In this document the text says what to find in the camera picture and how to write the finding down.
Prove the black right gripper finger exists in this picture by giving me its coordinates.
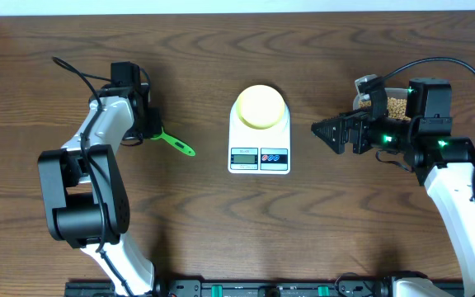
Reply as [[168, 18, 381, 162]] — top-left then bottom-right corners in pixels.
[[311, 114, 347, 134], [317, 131, 346, 154]]

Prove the green plastic measuring scoop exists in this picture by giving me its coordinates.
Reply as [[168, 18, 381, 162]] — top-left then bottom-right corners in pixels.
[[151, 128, 196, 157]]

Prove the yellow plastic bowl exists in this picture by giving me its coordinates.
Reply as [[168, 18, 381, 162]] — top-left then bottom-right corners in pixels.
[[236, 85, 285, 130]]

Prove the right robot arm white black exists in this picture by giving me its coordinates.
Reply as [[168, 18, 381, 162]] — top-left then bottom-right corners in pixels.
[[311, 76, 475, 296]]

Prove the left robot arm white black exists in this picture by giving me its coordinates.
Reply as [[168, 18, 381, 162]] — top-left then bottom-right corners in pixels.
[[37, 62, 167, 296]]

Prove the white digital kitchen scale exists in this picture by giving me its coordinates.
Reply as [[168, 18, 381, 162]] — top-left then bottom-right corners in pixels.
[[228, 99, 291, 175]]

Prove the pile of soybeans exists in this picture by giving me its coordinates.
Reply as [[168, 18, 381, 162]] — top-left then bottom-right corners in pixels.
[[354, 97, 410, 120]]

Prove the clear plastic bean container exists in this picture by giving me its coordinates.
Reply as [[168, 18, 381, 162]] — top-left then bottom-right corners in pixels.
[[354, 88, 408, 101]]

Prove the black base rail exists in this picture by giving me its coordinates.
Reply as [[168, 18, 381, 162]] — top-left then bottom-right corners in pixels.
[[63, 271, 465, 297]]

